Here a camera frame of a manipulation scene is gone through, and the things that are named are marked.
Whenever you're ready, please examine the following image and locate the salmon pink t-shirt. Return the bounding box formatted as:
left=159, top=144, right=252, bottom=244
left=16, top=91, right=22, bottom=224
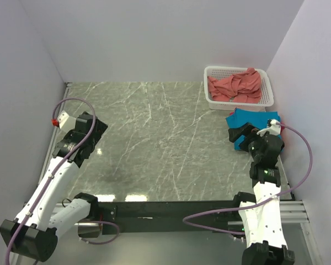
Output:
left=207, top=68, right=262, bottom=104

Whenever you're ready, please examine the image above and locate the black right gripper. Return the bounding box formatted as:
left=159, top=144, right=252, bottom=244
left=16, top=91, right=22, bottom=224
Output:
left=228, top=122, right=266, bottom=162

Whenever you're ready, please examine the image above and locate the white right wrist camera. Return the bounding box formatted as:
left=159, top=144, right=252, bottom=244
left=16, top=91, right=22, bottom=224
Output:
left=257, top=119, right=281, bottom=137

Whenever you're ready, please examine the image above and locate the white perforated plastic basket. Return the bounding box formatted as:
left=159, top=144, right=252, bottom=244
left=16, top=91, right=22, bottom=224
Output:
left=204, top=66, right=274, bottom=111

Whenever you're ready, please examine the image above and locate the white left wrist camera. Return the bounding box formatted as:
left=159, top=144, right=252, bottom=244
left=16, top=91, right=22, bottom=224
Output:
left=51, top=111, right=76, bottom=133

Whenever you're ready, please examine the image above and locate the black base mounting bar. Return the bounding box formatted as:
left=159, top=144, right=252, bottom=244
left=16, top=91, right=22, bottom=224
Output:
left=92, top=199, right=243, bottom=233

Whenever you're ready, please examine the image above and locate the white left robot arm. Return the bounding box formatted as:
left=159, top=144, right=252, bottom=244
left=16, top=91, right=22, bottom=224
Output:
left=0, top=112, right=108, bottom=264

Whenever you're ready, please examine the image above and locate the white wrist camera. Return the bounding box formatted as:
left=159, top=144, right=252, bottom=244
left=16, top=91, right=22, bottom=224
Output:
left=51, top=111, right=76, bottom=133
left=257, top=119, right=281, bottom=137

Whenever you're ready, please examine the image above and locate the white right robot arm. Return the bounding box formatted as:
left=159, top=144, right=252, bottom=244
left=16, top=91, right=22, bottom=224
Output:
left=228, top=119, right=296, bottom=264

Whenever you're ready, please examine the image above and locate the folded blue t-shirt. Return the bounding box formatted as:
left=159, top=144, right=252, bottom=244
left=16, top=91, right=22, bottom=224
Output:
left=226, top=109, right=280, bottom=151

